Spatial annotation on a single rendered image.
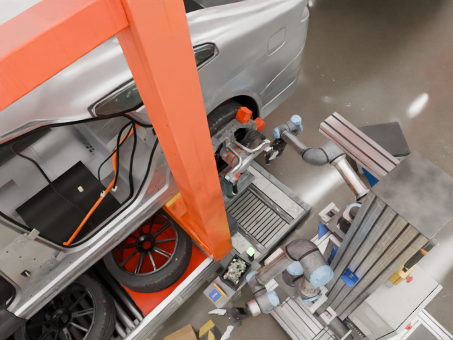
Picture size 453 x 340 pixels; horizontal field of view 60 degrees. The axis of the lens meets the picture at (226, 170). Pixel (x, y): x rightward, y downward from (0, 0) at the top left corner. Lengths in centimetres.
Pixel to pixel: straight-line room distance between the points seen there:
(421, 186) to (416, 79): 325
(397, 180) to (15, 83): 122
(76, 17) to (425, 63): 427
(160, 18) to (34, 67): 34
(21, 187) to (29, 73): 222
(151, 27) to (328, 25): 412
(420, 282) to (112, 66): 188
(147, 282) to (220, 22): 182
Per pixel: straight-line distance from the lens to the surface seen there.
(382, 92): 451
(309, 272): 195
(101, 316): 304
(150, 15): 111
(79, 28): 105
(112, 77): 208
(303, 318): 261
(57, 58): 105
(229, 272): 285
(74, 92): 204
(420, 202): 151
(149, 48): 116
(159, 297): 319
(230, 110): 273
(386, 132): 377
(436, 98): 463
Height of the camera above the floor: 330
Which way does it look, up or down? 60 degrees down
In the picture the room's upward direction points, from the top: 9 degrees counter-clockwise
